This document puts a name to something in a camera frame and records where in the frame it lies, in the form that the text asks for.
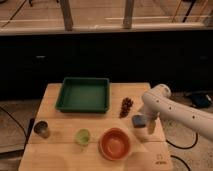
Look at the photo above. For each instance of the bunch of dark grapes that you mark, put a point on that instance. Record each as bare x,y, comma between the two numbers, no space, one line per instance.
126,105

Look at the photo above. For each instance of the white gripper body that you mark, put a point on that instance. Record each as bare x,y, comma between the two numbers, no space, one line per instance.
148,113

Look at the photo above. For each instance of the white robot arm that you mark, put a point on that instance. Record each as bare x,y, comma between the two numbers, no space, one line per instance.
156,101

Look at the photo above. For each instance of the metal cup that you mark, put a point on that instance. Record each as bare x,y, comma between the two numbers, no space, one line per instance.
41,128

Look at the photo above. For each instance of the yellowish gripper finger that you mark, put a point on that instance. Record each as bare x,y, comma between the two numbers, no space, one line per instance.
151,126

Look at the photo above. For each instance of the orange bowl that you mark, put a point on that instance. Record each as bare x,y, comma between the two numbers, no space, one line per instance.
114,144

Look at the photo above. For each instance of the small green cup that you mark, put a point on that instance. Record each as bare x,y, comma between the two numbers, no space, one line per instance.
82,137

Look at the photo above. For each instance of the dark blue object on floor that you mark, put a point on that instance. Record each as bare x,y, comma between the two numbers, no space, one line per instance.
201,100

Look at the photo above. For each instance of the green plastic tray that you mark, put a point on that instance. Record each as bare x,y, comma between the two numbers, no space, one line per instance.
84,95

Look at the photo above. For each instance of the blue sponge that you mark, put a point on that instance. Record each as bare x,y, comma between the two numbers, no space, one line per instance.
138,121

